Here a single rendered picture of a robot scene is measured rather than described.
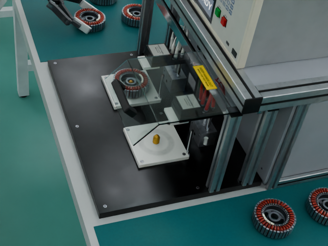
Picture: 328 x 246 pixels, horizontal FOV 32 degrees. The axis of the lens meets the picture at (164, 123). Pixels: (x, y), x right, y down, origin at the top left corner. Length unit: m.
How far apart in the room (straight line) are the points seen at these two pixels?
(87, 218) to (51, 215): 0.95
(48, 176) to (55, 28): 0.75
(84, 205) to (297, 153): 0.59
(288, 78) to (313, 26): 0.14
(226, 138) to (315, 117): 0.25
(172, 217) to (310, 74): 0.51
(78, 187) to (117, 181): 0.10
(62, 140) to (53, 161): 0.96
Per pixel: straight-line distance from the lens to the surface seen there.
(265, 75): 1.42
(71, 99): 1.77
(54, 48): 2.01
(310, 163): 1.68
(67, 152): 1.65
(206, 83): 1.43
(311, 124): 1.54
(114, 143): 1.65
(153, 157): 1.61
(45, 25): 2.12
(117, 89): 1.38
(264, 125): 1.45
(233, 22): 1.41
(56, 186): 2.54
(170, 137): 1.67
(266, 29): 1.38
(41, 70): 1.92
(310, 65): 1.50
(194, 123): 1.67
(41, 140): 2.73
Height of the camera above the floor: 1.95
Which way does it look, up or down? 43 degrees down
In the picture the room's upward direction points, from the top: 10 degrees clockwise
